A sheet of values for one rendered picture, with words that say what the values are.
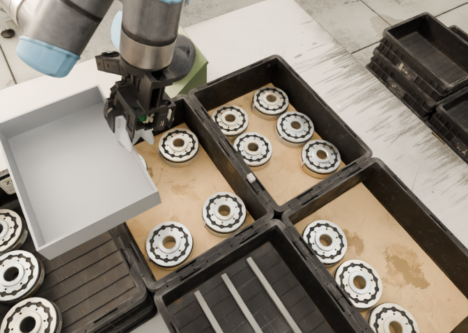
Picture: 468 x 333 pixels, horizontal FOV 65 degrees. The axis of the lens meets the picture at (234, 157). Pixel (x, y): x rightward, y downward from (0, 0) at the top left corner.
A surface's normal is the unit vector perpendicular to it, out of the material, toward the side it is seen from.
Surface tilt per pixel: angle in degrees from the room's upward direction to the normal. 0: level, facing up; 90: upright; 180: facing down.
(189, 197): 0
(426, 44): 0
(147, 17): 79
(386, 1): 0
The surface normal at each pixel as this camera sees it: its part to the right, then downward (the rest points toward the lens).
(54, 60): 0.46, 0.61
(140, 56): -0.11, 0.73
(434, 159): 0.07, -0.52
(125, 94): 0.30, -0.63
